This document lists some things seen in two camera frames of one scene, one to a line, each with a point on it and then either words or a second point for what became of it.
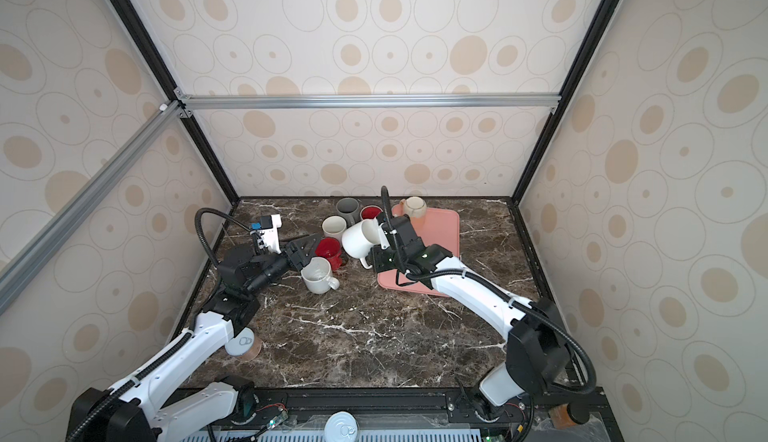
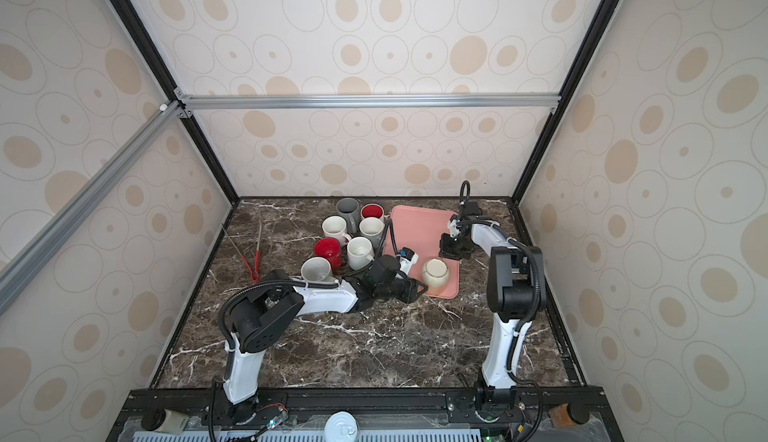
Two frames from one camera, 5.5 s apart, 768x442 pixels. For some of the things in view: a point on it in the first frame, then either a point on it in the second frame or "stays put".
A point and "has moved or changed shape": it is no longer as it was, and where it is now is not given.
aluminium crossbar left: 163,119 stays put
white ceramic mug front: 370,212 stays put
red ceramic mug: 330,247 stays put
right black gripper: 375,255 to 447,249
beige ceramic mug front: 318,276 stays put
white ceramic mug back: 359,239 has moved or changed shape
